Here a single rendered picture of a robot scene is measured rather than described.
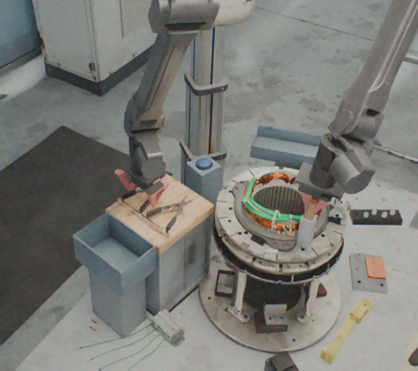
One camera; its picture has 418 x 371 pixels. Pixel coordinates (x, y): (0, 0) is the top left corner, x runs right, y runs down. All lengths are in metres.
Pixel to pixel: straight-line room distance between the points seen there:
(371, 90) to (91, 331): 0.94
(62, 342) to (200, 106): 0.74
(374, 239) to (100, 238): 0.84
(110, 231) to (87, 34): 2.19
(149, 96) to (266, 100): 2.62
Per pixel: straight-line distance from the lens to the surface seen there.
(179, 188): 1.59
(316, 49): 4.44
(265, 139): 1.84
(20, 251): 2.94
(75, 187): 3.19
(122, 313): 1.57
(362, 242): 1.93
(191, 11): 1.05
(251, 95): 3.87
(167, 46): 1.11
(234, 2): 1.63
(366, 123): 1.21
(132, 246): 1.53
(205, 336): 1.65
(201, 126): 1.84
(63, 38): 3.81
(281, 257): 1.41
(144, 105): 1.28
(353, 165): 1.19
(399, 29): 1.22
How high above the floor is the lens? 2.15
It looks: 40 degrees down
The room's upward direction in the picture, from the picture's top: 3 degrees clockwise
